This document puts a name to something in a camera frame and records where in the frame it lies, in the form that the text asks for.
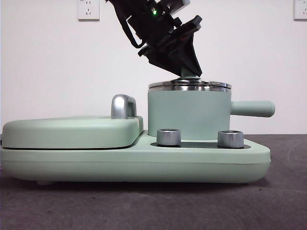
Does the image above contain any glass lid with green knob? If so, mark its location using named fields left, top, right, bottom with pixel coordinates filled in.
left=148, top=67, right=232, bottom=90

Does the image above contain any silver control knob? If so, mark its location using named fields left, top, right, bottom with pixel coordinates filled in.
left=217, top=130, right=245, bottom=148
left=156, top=128, right=182, bottom=146

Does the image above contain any black control panel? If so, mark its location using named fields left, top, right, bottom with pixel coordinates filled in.
left=150, top=141, right=251, bottom=149

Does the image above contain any mint green griddle cover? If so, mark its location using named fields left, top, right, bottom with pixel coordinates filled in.
left=1, top=115, right=144, bottom=150

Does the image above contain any mint green cooker base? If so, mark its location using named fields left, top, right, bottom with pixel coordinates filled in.
left=0, top=129, right=272, bottom=186

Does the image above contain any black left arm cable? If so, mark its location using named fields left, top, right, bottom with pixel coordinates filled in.
left=112, top=0, right=144, bottom=47

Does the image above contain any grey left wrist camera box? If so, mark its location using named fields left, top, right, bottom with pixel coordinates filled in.
left=154, top=0, right=191, bottom=15

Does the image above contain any mint green pot with handle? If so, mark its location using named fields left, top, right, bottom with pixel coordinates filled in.
left=147, top=86, right=276, bottom=141

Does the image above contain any silver cover handle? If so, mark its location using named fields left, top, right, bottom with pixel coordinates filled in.
left=111, top=94, right=138, bottom=120

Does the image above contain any white wall socket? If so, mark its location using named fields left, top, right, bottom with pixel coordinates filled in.
left=294, top=0, right=307, bottom=21
left=77, top=0, right=100, bottom=21

